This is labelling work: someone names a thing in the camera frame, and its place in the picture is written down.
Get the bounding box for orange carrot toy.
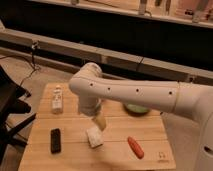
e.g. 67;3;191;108
127;137;144;159

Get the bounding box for black chair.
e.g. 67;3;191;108
0;65;36;164

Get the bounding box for black cable on floor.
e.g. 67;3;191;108
0;43;43;88

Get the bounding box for green bowl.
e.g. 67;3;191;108
124;104;149;115

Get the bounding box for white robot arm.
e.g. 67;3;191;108
69;62;213;171

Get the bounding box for small white bottle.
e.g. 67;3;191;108
52;85;63;114

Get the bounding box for black remote control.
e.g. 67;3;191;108
51;128;61;154

